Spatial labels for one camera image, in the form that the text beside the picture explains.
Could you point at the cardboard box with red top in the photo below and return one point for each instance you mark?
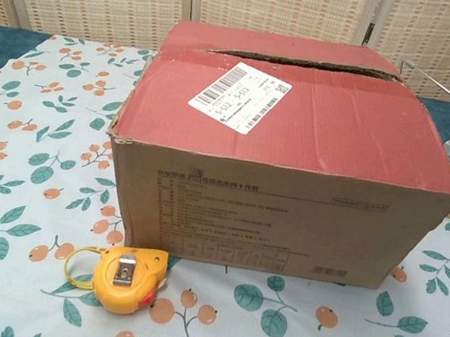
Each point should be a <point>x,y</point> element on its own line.
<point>281,195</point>

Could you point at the white shipping label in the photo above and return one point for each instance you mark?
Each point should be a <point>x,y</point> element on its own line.
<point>242,93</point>

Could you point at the yellow tape measure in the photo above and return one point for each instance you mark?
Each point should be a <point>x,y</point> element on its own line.
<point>125,275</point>

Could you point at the floral fruit print tablecloth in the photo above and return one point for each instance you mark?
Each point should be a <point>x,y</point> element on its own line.
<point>26,170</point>

